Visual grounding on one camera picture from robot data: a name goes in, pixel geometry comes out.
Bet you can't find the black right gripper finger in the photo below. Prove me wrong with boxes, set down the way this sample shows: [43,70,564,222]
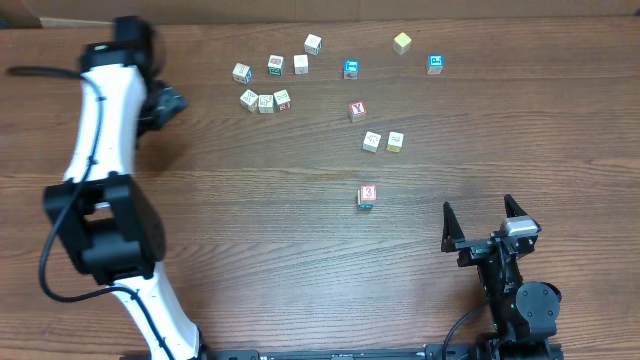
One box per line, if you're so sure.
[504,194,527,218]
[441,202,465,246]

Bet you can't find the blue top wooden block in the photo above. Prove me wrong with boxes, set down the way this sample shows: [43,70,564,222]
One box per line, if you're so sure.
[356,189,375,210]

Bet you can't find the red 3 wooden block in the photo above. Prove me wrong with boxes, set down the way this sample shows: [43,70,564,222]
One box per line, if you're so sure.
[359,184,377,204]

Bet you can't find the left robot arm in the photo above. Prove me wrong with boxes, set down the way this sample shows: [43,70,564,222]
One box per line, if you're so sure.
[44,16,206,359]

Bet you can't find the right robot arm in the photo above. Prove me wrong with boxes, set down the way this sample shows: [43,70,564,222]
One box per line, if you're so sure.
[440,194,564,360]

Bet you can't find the wooden block blue side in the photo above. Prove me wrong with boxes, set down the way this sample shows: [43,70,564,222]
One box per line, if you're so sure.
[232,63,253,84]

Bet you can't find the wooden block far left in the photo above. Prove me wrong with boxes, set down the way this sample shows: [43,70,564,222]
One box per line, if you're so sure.
[240,89,259,113]

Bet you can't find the wooden block green edge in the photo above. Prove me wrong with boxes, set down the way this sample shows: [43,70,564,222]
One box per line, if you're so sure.
[258,95,275,114]

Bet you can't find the wooden block yellow K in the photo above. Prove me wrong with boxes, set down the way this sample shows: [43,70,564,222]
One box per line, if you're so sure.
[386,131,404,153]

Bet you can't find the green sided wooden block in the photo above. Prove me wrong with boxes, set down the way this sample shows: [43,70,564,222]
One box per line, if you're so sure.
[267,55,284,76]

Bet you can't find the plain wooden block yellow side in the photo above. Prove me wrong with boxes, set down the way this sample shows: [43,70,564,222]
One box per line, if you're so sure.
[362,131,381,153]

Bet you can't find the wooden block red side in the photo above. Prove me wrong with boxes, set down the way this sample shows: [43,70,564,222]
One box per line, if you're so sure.
[273,89,291,112]

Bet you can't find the brown cardboard backdrop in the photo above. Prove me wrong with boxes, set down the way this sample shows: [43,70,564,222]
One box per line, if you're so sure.
[1,0,639,28]

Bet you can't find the plain top wooden block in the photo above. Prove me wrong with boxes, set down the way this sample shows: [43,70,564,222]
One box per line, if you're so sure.
[293,54,309,75]

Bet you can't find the red Y wooden block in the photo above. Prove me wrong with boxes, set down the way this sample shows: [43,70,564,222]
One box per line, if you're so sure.
[349,101,367,122]

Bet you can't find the wooden block J side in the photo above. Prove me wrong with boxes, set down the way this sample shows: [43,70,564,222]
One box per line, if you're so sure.
[304,34,322,56]

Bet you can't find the blue top turtle block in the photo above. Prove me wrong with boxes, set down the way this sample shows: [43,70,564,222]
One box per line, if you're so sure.
[426,54,444,75]

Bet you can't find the blue top middle block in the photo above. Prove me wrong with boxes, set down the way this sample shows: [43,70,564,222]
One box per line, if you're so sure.
[343,59,359,80]

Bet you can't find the yellow top wooden block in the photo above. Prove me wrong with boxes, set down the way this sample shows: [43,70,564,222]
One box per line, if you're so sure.
[393,32,412,55]

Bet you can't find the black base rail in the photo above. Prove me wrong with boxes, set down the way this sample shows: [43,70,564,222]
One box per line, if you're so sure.
[206,344,564,360]

